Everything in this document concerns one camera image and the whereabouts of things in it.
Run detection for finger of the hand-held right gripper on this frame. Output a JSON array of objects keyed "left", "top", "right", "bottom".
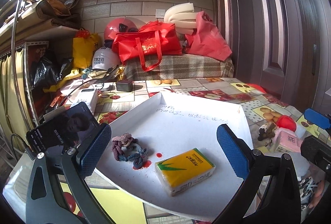
[
  {"left": 304, "top": 108, "right": 331, "bottom": 131},
  {"left": 300, "top": 135, "right": 331, "bottom": 175}
]

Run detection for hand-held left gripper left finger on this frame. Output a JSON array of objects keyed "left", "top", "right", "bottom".
[{"left": 25, "top": 123, "right": 117, "bottom": 224}]

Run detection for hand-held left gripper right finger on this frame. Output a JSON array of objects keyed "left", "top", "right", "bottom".
[{"left": 215, "top": 124, "right": 302, "bottom": 224}]

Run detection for red plush apple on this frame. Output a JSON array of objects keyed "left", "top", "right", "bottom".
[{"left": 275, "top": 115, "right": 297, "bottom": 132}]

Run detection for white cardboard box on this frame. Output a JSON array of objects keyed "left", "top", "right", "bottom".
[{"left": 94, "top": 92, "right": 255, "bottom": 222}]

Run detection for braided fabric hair scrunchie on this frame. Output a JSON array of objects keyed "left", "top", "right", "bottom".
[{"left": 111, "top": 133, "right": 151, "bottom": 170}]

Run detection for pink tissue pack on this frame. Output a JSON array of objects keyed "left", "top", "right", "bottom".
[{"left": 274, "top": 131, "right": 303, "bottom": 153}]

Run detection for black smartphone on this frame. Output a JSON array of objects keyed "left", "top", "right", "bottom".
[{"left": 26, "top": 102, "right": 100, "bottom": 160}]

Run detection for white tissue pack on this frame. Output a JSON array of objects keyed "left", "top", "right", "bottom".
[{"left": 70, "top": 88, "right": 99, "bottom": 113}]

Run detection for yellow tissue pack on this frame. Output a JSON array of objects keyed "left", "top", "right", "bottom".
[{"left": 155, "top": 148, "right": 216, "bottom": 197}]

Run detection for fruit print tablecloth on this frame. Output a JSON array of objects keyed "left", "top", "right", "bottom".
[{"left": 2, "top": 76, "right": 331, "bottom": 224}]

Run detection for red cloth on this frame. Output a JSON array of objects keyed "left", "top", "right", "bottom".
[{"left": 244, "top": 83, "right": 267, "bottom": 94}]

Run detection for small black box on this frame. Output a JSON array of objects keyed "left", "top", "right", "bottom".
[{"left": 115, "top": 80, "right": 133, "bottom": 92}]

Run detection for yellow plastic sheet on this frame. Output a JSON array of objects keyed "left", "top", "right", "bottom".
[{"left": 43, "top": 66, "right": 125, "bottom": 92}]

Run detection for dark brown wooden door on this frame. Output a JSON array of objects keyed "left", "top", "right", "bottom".
[{"left": 209, "top": 0, "right": 331, "bottom": 116}]

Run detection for white helmet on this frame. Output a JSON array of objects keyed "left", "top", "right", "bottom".
[{"left": 92, "top": 46, "right": 121, "bottom": 70}]

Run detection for plaid cloth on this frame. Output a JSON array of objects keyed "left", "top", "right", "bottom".
[{"left": 122, "top": 54, "right": 234, "bottom": 81}]

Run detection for black plastic bag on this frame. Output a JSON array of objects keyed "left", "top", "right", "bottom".
[{"left": 30, "top": 57, "right": 74, "bottom": 90}]

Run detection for yellow shopping bag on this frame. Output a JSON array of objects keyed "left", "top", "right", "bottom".
[{"left": 72, "top": 33, "right": 100, "bottom": 69}]

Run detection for yellow curtain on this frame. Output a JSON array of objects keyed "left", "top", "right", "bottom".
[{"left": 0, "top": 51, "right": 34, "bottom": 152}]

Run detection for red plastic bag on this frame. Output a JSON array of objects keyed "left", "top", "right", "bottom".
[{"left": 184, "top": 10, "right": 233, "bottom": 61}]

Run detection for red tote bag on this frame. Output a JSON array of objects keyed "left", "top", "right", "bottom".
[{"left": 112, "top": 21, "right": 183, "bottom": 72}]

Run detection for red helmet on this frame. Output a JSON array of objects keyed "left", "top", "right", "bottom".
[{"left": 104, "top": 19, "right": 130, "bottom": 42}]

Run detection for white foam sheets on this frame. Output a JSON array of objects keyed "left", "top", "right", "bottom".
[{"left": 164, "top": 3, "right": 203, "bottom": 35}]

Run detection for brown woven bag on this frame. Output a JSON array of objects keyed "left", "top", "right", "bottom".
[{"left": 36, "top": 0, "right": 82, "bottom": 30}]

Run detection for curved chrome pipe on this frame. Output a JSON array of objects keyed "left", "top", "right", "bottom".
[{"left": 0, "top": 0, "right": 37, "bottom": 123}]

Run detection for brown plush keychain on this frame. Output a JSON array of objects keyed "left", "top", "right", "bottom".
[{"left": 257, "top": 123, "right": 277, "bottom": 147}]

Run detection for black door handle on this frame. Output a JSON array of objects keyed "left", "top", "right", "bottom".
[{"left": 312, "top": 44, "right": 317, "bottom": 74}]

